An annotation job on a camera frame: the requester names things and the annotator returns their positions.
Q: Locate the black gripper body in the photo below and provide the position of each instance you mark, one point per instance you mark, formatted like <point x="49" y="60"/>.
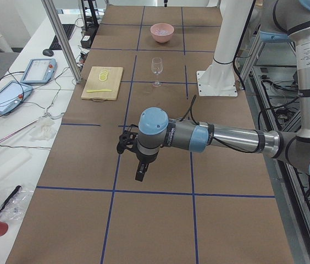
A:
<point x="145" y="158"/>

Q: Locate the aluminium frame post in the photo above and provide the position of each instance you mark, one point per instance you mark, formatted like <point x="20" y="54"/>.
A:
<point x="62" y="38"/>

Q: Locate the white camera pedestal column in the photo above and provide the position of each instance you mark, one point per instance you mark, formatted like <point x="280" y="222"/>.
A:
<point x="219" y="78"/>

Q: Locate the lemon slice nearest knife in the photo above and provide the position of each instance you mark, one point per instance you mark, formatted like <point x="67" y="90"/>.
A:
<point x="102" y="78"/>

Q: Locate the clear wine glass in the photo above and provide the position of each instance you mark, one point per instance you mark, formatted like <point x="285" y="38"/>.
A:
<point x="157" y="68"/>

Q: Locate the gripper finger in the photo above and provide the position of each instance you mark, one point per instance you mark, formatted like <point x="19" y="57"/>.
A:
<point x="140" y="172"/>

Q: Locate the far blue teach pendant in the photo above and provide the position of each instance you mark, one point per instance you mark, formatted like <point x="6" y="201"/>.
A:
<point x="39" y="71"/>

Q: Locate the white crumpled cloth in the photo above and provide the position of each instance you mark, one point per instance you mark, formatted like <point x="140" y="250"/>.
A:
<point x="43" y="129"/>

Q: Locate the blue teach pendant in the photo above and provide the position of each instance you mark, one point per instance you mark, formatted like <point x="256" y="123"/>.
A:
<point x="13" y="95"/>
<point x="39" y="71"/>

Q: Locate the wooden cutting board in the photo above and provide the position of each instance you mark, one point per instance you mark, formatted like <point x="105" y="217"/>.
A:
<point x="112" y="82"/>

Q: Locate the yellow plastic knife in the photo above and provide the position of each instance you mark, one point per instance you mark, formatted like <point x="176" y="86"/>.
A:
<point x="98" y="90"/>

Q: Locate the grey computer mouse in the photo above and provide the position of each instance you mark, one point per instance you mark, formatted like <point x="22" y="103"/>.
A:
<point x="48" y="52"/>

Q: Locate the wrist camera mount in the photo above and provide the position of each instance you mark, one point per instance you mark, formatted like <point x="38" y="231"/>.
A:
<point x="128" y="140"/>

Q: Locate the near blue teach pendant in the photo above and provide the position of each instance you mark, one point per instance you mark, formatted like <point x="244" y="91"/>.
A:
<point x="13" y="95"/>

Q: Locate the pink bowl of ice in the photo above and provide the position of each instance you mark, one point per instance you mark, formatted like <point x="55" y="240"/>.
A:
<point x="162" y="32"/>

